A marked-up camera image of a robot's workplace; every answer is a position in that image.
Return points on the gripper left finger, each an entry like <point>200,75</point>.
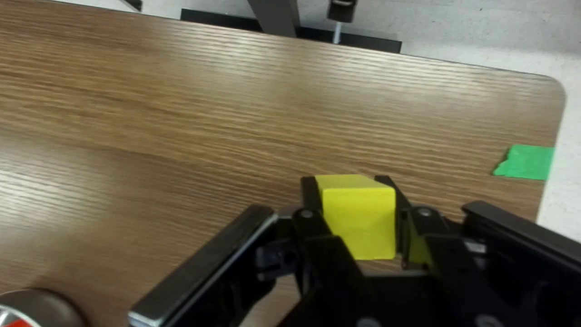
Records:
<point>236,254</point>

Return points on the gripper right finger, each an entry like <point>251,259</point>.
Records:
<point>508,254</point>

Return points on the yellow block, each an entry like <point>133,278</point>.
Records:
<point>358,218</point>

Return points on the green tape piece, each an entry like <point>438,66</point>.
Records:
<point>526,162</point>

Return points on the dark round container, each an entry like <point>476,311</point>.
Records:
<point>36,309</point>

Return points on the black clamp with silver rod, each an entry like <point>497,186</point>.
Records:
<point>341,11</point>

